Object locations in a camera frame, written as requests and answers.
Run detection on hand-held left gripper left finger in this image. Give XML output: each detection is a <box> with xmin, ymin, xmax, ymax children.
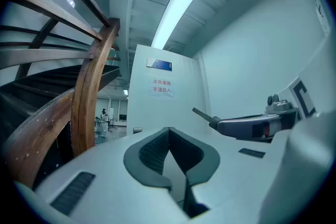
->
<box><xmin>34</xmin><ymin>127</ymin><xmax>190</xmax><ymax>224</ymax></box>

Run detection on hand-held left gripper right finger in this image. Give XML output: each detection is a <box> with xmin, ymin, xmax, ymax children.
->
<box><xmin>167</xmin><ymin>127</ymin><xmax>286</xmax><ymax>224</ymax></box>

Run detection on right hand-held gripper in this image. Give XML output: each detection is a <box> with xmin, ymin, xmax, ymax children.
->
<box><xmin>209</xmin><ymin>34</ymin><xmax>335</xmax><ymax>143</ymax></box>

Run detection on white door with signs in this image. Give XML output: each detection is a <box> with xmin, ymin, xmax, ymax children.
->
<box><xmin>127</xmin><ymin>44</ymin><xmax>212</xmax><ymax>137</ymax></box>

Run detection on whiteboard on stand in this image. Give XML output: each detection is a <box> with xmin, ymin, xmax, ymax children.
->
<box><xmin>108</xmin><ymin>106</ymin><xmax>119</xmax><ymax>131</ymax></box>

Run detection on paper notice with red print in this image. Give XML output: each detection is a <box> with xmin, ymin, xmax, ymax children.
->
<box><xmin>149</xmin><ymin>77</ymin><xmax>176</xmax><ymax>99</ymax></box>

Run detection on dark stair steps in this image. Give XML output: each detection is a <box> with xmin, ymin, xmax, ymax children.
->
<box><xmin>0</xmin><ymin>64</ymin><xmax>123</xmax><ymax>129</ymax></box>

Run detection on long ceiling light panel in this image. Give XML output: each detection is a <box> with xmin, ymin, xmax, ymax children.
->
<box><xmin>151</xmin><ymin>0</ymin><xmax>213</xmax><ymax>51</ymax></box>

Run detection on wooden stair balustrade rails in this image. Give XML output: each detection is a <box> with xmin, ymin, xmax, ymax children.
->
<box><xmin>0</xmin><ymin>0</ymin><xmax>120</xmax><ymax>71</ymax></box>

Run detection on wooden stair post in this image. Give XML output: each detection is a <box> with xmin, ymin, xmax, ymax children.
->
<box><xmin>70</xmin><ymin>17</ymin><xmax>121</xmax><ymax>158</ymax></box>

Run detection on curved wooden stair stringer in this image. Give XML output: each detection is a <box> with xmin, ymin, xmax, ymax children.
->
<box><xmin>2</xmin><ymin>88</ymin><xmax>77</xmax><ymax>190</ymax></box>

